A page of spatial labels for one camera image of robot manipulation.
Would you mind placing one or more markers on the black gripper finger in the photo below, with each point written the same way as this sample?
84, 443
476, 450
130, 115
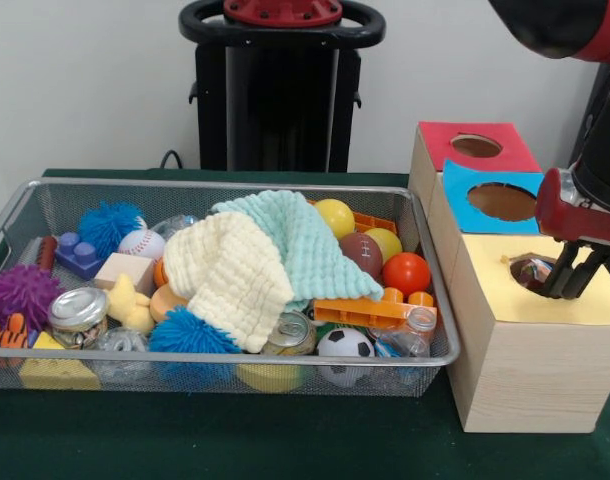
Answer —
559, 270
582, 277

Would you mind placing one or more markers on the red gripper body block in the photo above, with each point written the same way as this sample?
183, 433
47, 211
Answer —
580, 222

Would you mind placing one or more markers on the white cloth with colourful spots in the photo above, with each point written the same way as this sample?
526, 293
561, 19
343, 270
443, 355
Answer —
532, 272

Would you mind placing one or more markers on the mint green knitted cloth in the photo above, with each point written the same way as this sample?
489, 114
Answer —
310, 235

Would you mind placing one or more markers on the cream knitted cloth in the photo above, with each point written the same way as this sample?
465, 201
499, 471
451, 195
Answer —
225, 270

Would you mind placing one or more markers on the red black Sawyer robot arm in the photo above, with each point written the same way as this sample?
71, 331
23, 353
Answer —
605, 125

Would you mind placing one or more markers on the wooden box with three holes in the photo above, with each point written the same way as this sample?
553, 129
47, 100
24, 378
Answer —
525, 380

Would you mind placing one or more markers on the metal mesh bin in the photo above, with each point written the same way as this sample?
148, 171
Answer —
385, 370

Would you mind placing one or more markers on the orange ball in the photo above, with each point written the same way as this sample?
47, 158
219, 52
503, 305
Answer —
407, 274

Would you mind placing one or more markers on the brown toy football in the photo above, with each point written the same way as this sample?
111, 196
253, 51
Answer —
360, 252

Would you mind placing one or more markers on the orange toy building brick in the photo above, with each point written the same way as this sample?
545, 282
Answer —
355, 312

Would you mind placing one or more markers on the large yellow ball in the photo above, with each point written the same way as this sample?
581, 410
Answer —
340, 217

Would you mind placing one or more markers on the small soccer ball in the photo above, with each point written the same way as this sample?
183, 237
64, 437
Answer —
345, 342

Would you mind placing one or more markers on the dark green tablecloth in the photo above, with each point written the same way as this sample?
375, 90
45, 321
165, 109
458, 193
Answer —
235, 440

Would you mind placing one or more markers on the blue spiky ball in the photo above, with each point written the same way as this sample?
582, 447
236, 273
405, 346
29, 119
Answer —
185, 335
107, 227

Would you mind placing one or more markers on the purple spiky ball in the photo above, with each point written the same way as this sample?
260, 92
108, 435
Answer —
20, 295

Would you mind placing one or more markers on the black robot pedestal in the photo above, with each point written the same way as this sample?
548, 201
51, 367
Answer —
280, 100

